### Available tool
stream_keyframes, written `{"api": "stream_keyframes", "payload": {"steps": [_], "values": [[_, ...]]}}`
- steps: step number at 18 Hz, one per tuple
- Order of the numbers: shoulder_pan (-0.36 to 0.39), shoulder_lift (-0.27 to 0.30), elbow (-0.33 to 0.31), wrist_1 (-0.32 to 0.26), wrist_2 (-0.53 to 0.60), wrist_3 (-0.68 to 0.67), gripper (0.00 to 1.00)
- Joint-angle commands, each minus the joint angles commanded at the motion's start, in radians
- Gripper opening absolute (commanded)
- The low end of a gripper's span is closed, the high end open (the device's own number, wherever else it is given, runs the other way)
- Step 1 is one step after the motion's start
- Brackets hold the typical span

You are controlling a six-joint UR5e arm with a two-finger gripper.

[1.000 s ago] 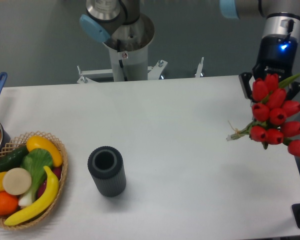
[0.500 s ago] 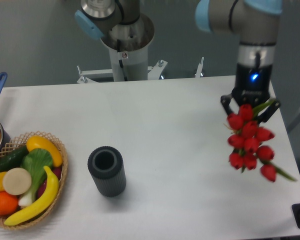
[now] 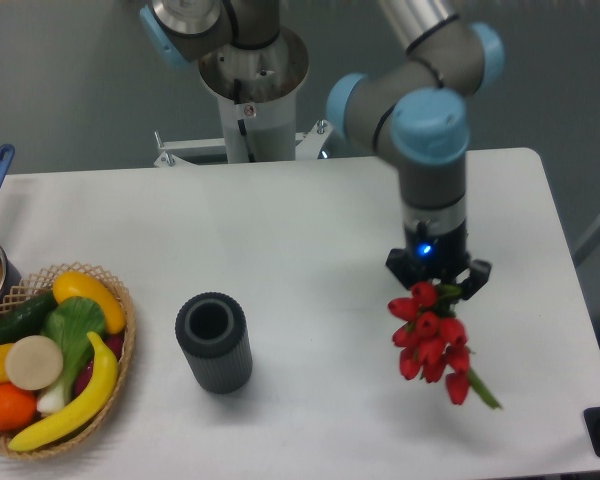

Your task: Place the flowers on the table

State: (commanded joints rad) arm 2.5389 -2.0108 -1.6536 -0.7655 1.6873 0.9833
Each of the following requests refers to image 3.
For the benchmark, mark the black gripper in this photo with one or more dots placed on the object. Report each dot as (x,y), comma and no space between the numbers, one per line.
(438,257)

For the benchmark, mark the red tulip bouquet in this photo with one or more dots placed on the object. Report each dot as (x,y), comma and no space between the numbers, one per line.
(433,342)

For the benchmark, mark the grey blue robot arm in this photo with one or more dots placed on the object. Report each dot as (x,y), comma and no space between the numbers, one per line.
(413,118)

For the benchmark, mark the dark grey ribbed vase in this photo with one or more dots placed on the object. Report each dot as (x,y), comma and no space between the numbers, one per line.
(211,330)

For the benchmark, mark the purple red vegetable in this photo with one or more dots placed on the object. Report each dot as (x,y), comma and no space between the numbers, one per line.
(115,344)

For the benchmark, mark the yellow banana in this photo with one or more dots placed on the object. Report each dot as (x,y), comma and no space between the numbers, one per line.
(80,410)

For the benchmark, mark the green bok choy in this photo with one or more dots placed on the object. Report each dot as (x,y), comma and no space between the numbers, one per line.
(67,326)

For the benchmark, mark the woven wicker basket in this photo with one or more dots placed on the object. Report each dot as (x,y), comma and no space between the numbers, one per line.
(41,282)

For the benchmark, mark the beige round slice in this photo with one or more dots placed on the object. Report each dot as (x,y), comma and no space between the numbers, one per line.
(34,363)

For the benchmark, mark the green cucumber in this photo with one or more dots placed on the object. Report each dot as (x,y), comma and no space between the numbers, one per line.
(27,318)

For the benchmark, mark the orange fruit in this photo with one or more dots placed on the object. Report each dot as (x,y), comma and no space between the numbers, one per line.
(17,407)

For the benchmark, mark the white metal mounting frame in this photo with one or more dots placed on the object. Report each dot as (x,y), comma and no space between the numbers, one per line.
(308,146)

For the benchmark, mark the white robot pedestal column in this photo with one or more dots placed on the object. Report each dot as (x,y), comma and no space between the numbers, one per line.
(256,95)

